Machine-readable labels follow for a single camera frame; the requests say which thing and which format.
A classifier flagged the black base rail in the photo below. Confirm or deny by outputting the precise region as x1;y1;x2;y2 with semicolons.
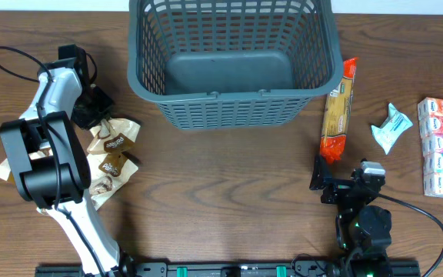
34;260;421;277

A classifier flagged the grey plastic lattice basket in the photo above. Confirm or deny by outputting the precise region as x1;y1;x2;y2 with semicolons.
128;0;344;129

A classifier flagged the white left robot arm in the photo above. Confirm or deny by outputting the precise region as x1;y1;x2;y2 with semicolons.
0;58;129;276

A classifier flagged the Kleenex tissue multipack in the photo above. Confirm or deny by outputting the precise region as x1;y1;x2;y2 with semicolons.
418;97;443;198

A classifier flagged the orange spaghetti packet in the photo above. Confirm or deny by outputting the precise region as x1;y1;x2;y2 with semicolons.
320;57;358;164

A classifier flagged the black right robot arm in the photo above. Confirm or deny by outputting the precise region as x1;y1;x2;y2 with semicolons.
309;155;393;277

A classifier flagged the pale green wipes packet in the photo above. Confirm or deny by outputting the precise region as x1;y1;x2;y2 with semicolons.
371;103;413;155

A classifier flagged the pantree snack bag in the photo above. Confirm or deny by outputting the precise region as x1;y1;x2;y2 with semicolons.
87;153;138;210
0;148;52;184
87;118;141;155

